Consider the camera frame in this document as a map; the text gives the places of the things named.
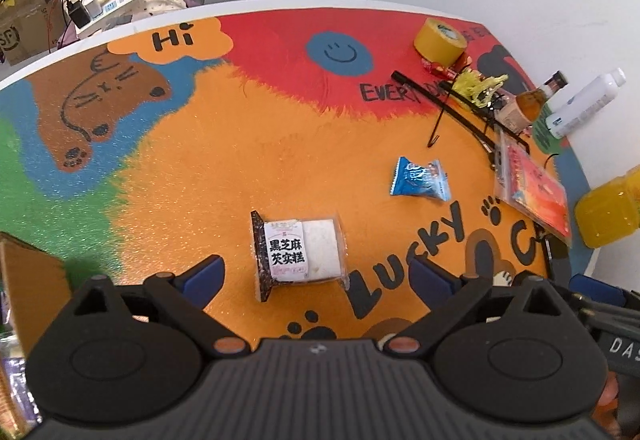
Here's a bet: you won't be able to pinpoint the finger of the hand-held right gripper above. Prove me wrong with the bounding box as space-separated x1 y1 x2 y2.
569 273 640 317

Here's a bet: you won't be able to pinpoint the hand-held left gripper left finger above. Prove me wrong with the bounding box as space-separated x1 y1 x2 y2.
74 254 248 356

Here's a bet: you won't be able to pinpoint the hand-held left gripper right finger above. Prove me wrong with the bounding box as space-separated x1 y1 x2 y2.
385 255 572 356

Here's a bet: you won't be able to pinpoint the black sesame cake packet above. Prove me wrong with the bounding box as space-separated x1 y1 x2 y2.
250 210 351 304

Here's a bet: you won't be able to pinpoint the cardboard box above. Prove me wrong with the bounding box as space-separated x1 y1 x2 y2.
0 232 77 357

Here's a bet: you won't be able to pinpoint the person's right hand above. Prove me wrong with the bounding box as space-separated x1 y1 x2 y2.
597 370 621 427

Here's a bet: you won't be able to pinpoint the orange juice bottle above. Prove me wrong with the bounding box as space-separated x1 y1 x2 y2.
574 165 640 250

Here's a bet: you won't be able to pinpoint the blue snack packet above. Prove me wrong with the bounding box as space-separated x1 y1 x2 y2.
390 156 452 204

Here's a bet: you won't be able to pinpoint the red booklet in plastic sleeve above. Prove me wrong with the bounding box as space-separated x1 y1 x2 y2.
494 130 573 247

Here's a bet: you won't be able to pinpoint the colourful cartoon table mat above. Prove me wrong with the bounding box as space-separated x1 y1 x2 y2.
0 10 592 356

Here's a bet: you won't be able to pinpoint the black hanger rods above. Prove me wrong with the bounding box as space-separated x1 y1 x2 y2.
391 70 532 171

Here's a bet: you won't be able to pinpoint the white plastic bottle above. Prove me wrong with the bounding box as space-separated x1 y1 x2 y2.
545 67 628 140

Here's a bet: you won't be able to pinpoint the amber glass bottle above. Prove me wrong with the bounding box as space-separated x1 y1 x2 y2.
495 71 569 134

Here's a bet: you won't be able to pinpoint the yellow hair claw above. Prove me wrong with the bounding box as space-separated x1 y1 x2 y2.
452 67 509 109

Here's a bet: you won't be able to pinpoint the red candy wrapper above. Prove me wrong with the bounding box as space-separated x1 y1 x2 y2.
422 58 464 79

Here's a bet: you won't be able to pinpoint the purple snack packet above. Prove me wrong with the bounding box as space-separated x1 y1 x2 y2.
0 356 39 427

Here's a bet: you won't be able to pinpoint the yellow tape roll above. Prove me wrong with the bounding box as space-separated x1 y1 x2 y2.
414 17 469 66

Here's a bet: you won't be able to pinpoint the white power strip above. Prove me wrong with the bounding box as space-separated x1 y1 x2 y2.
75 0 141 34

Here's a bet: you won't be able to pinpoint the black charger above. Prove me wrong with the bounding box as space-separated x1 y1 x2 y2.
62 0 91 27

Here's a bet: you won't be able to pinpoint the brown shipping carton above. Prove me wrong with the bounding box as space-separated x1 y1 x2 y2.
0 0 69 66

